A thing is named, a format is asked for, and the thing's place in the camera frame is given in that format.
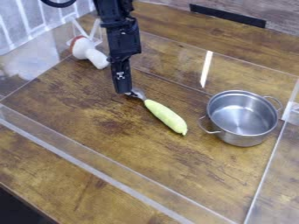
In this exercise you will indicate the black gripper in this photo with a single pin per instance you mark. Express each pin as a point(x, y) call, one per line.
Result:
point(122, 38)

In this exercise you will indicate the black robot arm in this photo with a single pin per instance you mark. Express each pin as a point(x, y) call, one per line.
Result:
point(113, 9)

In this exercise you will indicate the white toy mushroom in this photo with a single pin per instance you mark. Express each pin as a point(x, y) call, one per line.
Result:
point(84, 51)

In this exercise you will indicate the clear acrylic stand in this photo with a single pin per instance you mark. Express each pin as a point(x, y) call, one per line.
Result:
point(93, 34)

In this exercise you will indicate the stainless steel pot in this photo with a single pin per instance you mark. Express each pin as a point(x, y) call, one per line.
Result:
point(240, 117)

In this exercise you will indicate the black strip on table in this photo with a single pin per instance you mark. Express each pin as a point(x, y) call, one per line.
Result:
point(245, 20)

